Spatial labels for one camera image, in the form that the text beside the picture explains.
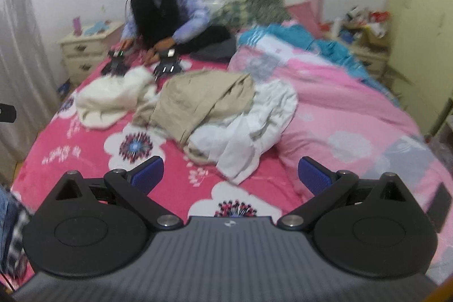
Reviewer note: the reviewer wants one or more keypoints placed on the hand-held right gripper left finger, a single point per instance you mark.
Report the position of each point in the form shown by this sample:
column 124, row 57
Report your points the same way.
column 148, row 174

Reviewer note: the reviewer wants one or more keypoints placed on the blue paper sheet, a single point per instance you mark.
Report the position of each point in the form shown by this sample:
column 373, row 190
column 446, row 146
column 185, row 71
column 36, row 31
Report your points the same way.
column 93, row 28

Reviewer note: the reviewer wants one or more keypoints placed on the pale yellow wardrobe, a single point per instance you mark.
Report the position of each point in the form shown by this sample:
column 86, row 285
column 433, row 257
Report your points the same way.
column 421, row 22

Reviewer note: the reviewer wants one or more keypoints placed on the white shirt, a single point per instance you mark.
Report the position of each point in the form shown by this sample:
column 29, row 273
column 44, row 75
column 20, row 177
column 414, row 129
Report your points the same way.
column 247, row 135

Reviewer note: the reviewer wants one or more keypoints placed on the pink floral blanket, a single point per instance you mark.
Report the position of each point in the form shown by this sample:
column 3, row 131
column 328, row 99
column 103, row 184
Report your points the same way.
column 88, row 160

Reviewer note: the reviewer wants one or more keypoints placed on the green plaid pillow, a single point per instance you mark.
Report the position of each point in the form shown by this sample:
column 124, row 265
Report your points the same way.
column 230, row 13

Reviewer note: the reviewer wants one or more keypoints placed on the cluttered cream nightstand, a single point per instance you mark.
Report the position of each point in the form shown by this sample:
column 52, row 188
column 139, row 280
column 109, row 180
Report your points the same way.
column 371, row 59

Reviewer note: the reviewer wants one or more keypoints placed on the light pink quilt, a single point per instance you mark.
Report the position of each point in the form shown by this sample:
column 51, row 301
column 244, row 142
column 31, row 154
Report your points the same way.
column 354, row 111

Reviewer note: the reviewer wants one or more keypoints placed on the blue denim jeans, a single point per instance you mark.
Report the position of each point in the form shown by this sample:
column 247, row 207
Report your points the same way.
column 7, row 217

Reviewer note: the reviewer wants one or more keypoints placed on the grey curtain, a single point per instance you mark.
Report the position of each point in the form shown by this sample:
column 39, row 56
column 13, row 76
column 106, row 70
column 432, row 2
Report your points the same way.
column 21, row 40

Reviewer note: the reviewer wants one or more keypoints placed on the white fluffy sweater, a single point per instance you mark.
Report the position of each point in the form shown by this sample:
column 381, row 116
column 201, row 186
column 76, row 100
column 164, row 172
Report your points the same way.
column 109, row 100

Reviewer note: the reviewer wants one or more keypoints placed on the teal striped blanket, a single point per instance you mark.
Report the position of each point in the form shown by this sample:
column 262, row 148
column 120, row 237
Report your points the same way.
column 293, row 35

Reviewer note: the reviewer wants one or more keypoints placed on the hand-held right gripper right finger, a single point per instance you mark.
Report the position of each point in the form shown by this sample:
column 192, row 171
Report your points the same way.
column 313, row 176

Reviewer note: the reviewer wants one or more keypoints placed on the cardboard box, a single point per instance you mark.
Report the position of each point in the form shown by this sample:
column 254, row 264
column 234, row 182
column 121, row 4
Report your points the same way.
column 371, row 36

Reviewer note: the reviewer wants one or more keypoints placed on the black rectangular object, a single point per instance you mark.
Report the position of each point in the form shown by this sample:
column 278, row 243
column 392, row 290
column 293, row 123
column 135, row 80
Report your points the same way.
column 440, row 206

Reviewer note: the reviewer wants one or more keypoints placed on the green floral pillow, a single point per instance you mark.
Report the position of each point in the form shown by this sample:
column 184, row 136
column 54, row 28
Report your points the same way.
column 265, row 1

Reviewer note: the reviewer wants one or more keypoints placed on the grey plaid cloth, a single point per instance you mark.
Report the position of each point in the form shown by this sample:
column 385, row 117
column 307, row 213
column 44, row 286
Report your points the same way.
column 17, row 245

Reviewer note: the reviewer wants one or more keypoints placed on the beige pants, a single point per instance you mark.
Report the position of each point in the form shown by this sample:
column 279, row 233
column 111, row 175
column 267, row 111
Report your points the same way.
column 198, row 100

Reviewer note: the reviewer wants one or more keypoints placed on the purple cup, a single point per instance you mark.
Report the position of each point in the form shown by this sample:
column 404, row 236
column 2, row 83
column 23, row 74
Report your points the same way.
column 76, row 26

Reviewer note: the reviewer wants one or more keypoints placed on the dark grey cloth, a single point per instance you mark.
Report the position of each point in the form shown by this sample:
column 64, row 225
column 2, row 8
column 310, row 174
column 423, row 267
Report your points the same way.
column 216, row 52

